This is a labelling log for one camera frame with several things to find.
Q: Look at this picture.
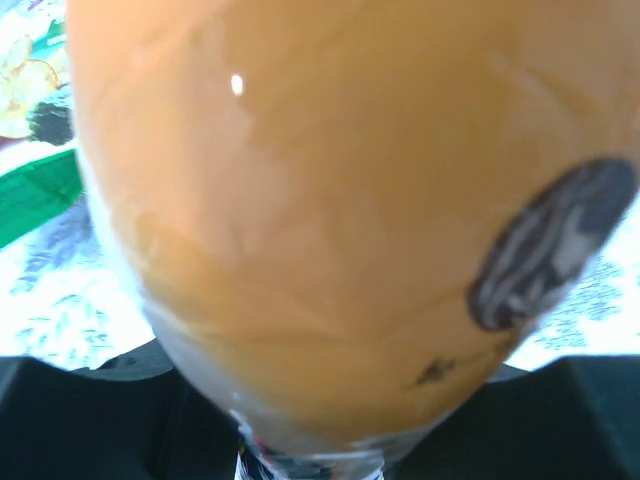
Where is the green chips bag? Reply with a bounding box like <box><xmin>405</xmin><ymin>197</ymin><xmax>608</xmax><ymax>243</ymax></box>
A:
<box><xmin>1</xmin><ymin>1</ymin><xmax>82</xmax><ymax>245</ymax></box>

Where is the orange milk tea bottle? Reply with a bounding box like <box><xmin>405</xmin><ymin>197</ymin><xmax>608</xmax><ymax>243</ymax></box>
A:
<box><xmin>66</xmin><ymin>1</ymin><xmax>639</xmax><ymax>479</ymax></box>

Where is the floral table mat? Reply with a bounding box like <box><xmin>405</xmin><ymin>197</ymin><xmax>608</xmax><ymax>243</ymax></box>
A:
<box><xmin>1</xmin><ymin>198</ymin><xmax>639</xmax><ymax>371</ymax></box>

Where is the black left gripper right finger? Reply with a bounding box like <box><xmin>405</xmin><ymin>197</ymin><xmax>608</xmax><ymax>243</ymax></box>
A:
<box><xmin>394</xmin><ymin>355</ymin><xmax>639</xmax><ymax>479</ymax></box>

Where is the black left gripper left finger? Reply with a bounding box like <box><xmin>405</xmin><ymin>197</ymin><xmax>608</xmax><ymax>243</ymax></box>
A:
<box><xmin>1</xmin><ymin>341</ymin><xmax>238</xmax><ymax>479</ymax></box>

